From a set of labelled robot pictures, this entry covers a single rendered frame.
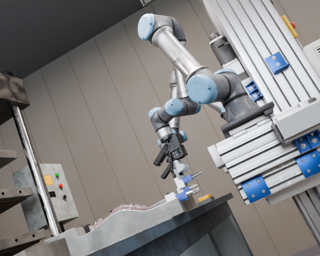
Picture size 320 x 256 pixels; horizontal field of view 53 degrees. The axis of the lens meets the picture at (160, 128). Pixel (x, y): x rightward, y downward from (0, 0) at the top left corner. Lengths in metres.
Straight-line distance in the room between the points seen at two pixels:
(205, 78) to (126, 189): 2.44
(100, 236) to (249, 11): 1.23
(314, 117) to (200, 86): 0.42
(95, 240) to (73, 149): 2.70
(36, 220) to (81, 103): 2.04
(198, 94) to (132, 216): 0.53
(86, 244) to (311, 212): 0.95
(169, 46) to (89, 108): 2.53
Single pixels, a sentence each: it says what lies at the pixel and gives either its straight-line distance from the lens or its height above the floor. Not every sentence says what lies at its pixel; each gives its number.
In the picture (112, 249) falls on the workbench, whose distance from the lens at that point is 0.79.
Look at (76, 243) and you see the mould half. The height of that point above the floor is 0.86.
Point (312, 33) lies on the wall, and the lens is 3.70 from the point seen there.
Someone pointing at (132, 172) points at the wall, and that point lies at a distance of 3.51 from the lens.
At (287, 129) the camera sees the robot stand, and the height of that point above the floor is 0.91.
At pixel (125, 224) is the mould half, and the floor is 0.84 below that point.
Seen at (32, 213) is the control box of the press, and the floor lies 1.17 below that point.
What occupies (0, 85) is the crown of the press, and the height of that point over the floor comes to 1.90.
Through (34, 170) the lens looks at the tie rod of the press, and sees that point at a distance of 2.00.
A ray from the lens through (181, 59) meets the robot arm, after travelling 1.37.
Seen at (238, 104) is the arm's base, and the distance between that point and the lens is 1.34.
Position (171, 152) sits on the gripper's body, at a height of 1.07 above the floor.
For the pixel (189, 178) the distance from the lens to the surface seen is 1.47.
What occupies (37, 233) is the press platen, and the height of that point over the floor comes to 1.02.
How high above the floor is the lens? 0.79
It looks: 16 degrees up
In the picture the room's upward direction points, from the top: 25 degrees counter-clockwise
